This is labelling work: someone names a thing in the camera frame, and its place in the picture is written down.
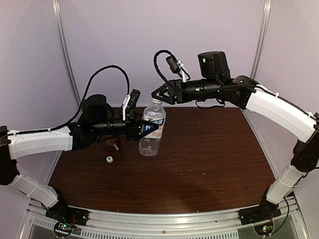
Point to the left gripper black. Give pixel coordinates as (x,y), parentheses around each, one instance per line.
(133,131)

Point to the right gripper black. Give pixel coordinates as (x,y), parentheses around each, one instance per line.
(170,98)

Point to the white water bottle cap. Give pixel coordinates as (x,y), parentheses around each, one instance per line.
(156,101)

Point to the clear water bottle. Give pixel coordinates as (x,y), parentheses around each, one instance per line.
(155,113)

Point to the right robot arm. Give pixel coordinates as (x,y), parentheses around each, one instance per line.
(246,94)

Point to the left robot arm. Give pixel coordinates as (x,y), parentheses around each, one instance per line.
(97,119)

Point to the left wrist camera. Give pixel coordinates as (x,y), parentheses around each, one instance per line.
(130,103)

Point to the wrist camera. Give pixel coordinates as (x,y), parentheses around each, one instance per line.
(130,103)
(177,67)

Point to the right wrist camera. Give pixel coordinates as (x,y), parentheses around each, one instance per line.
(177,67)

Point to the right aluminium corner post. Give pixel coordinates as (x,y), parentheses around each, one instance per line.
(264,27)

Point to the aluminium corner post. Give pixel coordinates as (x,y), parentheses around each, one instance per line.
(64,50)
(264,27)

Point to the front aluminium rail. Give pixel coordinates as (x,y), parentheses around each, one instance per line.
(225,224)

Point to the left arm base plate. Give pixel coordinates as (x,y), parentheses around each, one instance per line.
(68,221)

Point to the left aluminium corner post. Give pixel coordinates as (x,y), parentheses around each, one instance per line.
(64,50)

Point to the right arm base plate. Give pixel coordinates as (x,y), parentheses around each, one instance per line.
(261,218)

